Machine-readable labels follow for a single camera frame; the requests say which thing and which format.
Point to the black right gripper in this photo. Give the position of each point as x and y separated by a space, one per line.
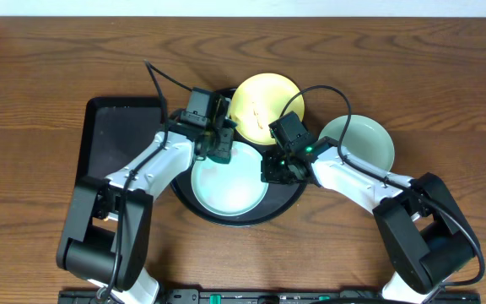
267 175

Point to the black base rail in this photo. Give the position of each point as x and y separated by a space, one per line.
191 296

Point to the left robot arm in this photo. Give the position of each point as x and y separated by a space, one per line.
105 238

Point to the green yellow sponge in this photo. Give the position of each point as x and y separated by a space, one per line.
220 152

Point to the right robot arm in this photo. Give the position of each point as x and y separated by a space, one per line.
427 237

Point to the light green plate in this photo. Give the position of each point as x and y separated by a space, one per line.
370 142
230 189

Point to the rectangular black tray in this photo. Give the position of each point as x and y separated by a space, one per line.
116 130

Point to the yellow plate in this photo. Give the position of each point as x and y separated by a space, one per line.
257 102

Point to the round black tray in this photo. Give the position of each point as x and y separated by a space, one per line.
277 200

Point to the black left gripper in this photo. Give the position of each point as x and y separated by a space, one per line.
223 143

